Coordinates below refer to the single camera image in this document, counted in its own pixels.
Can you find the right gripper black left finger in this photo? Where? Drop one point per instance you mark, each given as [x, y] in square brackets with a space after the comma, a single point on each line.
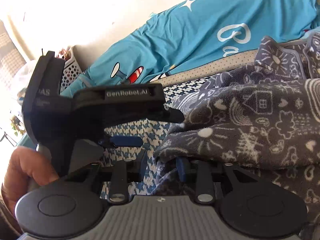
[136, 169]

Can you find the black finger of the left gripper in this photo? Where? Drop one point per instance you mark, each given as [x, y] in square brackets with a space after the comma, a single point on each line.
[166, 114]

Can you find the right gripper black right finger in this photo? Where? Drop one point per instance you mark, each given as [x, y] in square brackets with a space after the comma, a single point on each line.
[185, 175]

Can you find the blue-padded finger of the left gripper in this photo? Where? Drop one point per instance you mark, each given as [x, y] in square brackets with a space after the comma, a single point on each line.
[117, 141]

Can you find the grey doodle-print fleece garment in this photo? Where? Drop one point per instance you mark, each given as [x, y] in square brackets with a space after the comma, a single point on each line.
[263, 117]

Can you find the person's left hand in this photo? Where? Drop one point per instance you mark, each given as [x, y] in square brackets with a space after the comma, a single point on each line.
[24, 164]

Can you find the houndstooth pattern mattress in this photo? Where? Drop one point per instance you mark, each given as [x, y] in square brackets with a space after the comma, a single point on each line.
[150, 134]

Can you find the white perforated plastic basket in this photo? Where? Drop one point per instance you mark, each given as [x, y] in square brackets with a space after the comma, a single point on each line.
[71, 69]

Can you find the grey checked fabric cover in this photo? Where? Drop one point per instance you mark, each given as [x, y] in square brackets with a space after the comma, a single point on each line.
[11, 59]

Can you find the blue cartoon-print bed sheet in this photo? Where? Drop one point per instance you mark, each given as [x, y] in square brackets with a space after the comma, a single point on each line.
[186, 36]

